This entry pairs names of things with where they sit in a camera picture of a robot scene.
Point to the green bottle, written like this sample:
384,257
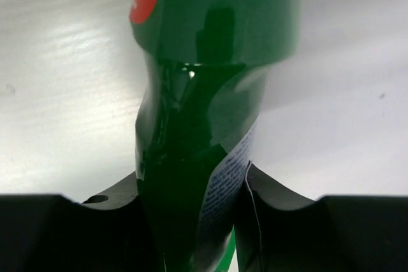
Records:
207,64

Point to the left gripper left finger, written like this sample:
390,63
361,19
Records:
48,232

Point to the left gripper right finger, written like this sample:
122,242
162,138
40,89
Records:
277,229

